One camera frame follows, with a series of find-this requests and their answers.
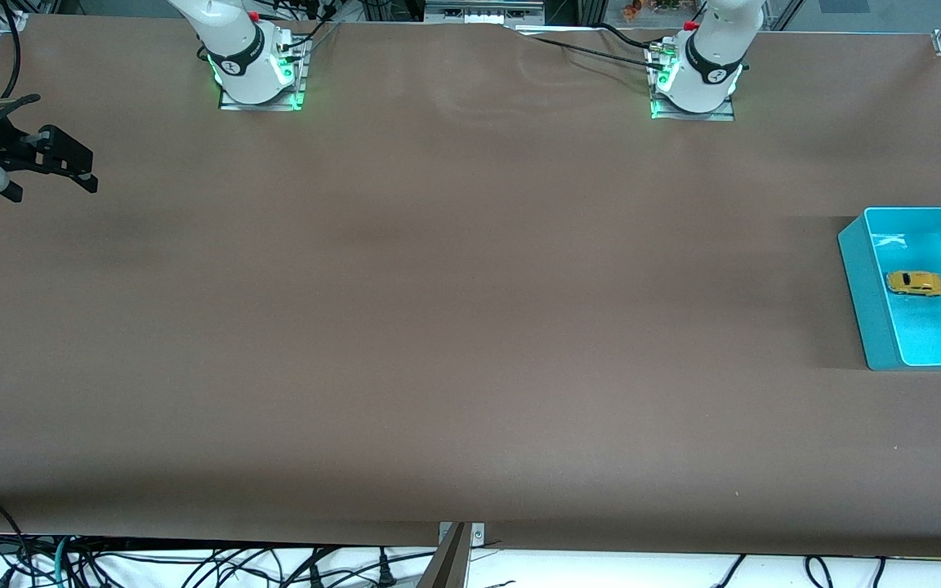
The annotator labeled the yellow beetle toy car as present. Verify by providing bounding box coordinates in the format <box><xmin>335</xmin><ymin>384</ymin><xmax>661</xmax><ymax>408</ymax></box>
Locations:
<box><xmin>885</xmin><ymin>269</ymin><xmax>941</xmax><ymax>298</ymax></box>

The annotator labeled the teal plastic bin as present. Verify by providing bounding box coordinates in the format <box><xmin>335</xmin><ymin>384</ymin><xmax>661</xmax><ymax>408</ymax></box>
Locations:
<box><xmin>836</xmin><ymin>207</ymin><xmax>941</xmax><ymax>372</ymax></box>

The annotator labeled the brown table cover sheet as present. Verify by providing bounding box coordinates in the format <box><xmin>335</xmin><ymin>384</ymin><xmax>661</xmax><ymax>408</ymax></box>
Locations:
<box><xmin>0</xmin><ymin>15</ymin><xmax>941</xmax><ymax>560</ymax></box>

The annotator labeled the grey power strip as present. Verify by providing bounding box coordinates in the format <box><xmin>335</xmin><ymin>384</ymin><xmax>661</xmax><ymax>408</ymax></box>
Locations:
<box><xmin>426</xmin><ymin>0</ymin><xmax>545</xmax><ymax>24</ymax></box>

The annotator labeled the black arm base cable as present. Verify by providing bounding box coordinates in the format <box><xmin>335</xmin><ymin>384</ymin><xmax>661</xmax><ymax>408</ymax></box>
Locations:
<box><xmin>270</xmin><ymin>0</ymin><xmax>341</xmax><ymax>50</ymax></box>

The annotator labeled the black cable on table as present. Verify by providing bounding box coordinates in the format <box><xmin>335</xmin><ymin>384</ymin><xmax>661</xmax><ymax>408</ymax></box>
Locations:
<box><xmin>597</xmin><ymin>23</ymin><xmax>663</xmax><ymax>51</ymax></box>
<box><xmin>529</xmin><ymin>36</ymin><xmax>667</xmax><ymax>69</ymax></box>

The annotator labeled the small metal edge bracket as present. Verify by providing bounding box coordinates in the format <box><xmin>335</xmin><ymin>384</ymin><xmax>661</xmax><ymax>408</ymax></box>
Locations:
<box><xmin>439</xmin><ymin>523</ymin><xmax>486</xmax><ymax>548</ymax></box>

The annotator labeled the dark camera mount beam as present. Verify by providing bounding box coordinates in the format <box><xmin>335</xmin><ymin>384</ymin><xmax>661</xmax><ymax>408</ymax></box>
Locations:
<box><xmin>417</xmin><ymin>523</ymin><xmax>471</xmax><ymax>588</ymax></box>

